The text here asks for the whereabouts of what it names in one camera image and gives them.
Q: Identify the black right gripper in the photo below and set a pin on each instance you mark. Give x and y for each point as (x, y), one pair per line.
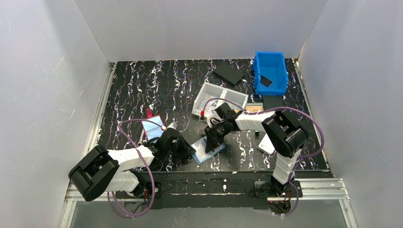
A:
(213, 135)

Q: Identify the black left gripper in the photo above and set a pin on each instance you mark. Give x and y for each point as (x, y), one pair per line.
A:
(181, 146)

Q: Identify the white card with dark logo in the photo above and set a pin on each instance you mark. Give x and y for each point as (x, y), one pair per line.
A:
(200, 148)

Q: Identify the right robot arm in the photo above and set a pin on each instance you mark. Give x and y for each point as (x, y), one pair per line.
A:
(286, 134)

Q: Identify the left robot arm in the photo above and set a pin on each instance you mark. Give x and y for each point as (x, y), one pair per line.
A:
(103, 170)

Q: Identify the white cards in tray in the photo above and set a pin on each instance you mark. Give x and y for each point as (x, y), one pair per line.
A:
(212, 105)

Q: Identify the red open card holder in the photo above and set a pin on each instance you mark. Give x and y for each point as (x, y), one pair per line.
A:
(152, 125)

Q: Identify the orange card in green holder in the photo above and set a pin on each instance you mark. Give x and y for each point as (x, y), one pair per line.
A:
(254, 108)

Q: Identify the black card in bin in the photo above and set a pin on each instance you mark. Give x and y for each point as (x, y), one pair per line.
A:
(265, 81)

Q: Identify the white divided plastic tray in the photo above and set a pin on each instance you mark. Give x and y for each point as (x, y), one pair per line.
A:
(207, 92)

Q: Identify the white power bank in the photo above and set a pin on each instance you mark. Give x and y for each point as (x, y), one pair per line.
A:
(266, 145)

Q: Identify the black flat sleeve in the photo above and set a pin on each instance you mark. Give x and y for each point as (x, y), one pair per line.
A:
(272, 101)

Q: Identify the black box on table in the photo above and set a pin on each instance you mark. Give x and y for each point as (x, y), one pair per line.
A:
(228, 74)

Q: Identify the blue plastic bin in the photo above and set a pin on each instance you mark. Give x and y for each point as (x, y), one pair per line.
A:
(272, 66)

